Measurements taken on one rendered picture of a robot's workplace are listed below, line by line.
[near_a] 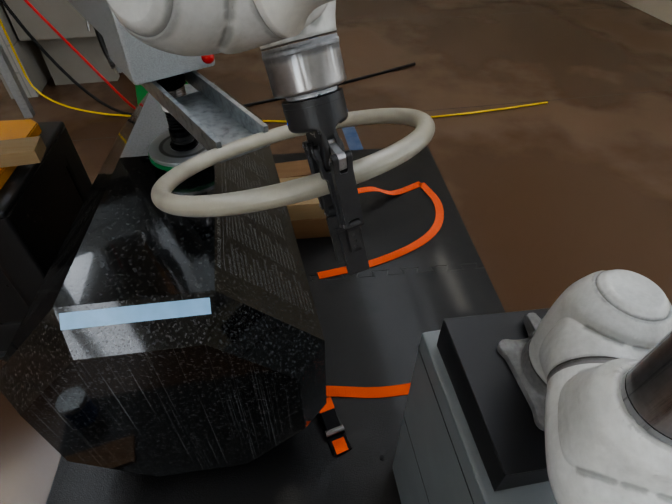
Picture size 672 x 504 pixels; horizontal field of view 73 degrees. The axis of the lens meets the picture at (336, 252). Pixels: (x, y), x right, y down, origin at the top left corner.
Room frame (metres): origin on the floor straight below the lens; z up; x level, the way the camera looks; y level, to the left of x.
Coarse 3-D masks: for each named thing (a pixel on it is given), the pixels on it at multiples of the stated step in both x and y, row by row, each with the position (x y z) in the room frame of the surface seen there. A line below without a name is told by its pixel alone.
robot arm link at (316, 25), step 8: (320, 8) 0.51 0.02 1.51; (328, 8) 0.52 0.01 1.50; (312, 16) 0.50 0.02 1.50; (320, 16) 0.51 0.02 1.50; (328, 16) 0.52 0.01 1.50; (312, 24) 0.51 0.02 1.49; (320, 24) 0.51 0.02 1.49; (328, 24) 0.52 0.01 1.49; (304, 32) 0.50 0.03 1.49; (312, 32) 0.50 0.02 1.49; (320, 32) 0.51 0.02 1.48; (328, 32) 0.52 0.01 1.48; (280, 40) 0.50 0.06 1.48; (288, 40) 0.50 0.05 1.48; (296, 40) 0.50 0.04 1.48; (264, 48) 0.51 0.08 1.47
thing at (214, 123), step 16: (112, 64) 1.32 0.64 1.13; (192, 80) 1.20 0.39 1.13; (208, 80) 1.13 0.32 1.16; (160, 96) 1.09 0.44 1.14; (192, 96) 1.13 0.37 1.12; (208, 96) 1.12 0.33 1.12; (224, 96) 1.04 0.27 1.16; (176, 112) 1.00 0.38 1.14; (192, 112) 1.04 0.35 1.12; (208, 112) 1.04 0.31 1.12; (224, 112) 1.04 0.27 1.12; (240, 112) 0.97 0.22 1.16; (192, 128) 0.92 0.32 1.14; (208, 128) 0.96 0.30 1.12; (224, 128) 0.96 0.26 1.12; (240, 128) 0.96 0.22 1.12; (256, 128) 0.91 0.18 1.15; (208, 144) 0.86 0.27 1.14; (224, 160) 0.82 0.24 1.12
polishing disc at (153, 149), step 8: (160, 136) 1.27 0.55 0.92; (168, 136) 1.27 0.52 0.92; (152, 144) 1.22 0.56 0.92; (160, 144) 1.22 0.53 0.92; (168, 144) 1.22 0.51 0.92; (200, 144) 1.22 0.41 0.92; (152, 152) 1.17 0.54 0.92; (160, 152) 1.17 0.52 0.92; (168, 152) 1.17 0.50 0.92; (176, 152) 1.17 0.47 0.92; (184, 152) 1.17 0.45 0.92; (192, 152) 1.17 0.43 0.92; (200, 152) 1.17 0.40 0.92; (160, 160) 1.13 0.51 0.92; (168, 160) 1.13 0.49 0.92; (176, 160) 1.13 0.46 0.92; (184, 160) 1.13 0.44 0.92
